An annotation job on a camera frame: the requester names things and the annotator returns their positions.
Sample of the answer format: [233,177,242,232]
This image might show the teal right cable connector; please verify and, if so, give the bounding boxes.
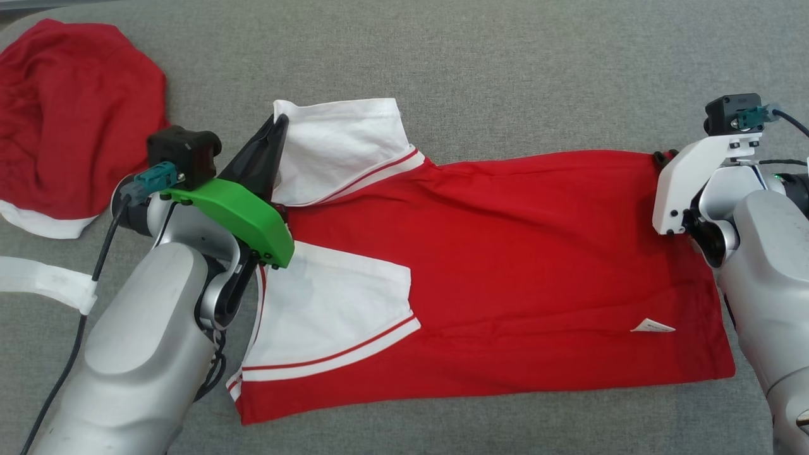
[736,104,781,132]

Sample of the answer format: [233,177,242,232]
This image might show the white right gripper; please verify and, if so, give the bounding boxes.
[652,133,762,236]

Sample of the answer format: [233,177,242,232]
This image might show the black camera cable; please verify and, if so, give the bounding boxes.
[19,193,133,455]
[771,107,809,140]

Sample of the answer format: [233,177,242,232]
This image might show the white cloth cable strap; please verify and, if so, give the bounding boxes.
[0,256,99,315]

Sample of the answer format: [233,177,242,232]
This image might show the red jersey with white sleeves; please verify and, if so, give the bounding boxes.
[226,98,736,425]

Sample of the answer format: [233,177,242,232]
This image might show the teal left cable connector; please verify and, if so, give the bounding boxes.
[131,162,179,202]

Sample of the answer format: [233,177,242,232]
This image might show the black right camera cable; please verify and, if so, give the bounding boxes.
[771,107,809,140]

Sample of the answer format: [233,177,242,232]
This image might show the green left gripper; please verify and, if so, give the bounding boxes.
[159,115,295,269]

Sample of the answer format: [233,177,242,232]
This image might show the black left camera cable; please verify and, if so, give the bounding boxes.
[19,193,133,455]

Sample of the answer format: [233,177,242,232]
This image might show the red shorts with white stripes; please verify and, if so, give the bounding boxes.
[0,18,170,240]

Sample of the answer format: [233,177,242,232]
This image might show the black left arm cable bundle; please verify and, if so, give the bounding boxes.
[193,329,229,402]

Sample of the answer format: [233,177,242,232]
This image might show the teal cable connector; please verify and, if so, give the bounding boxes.
[131,162,179,202]
[736,104,781,132]

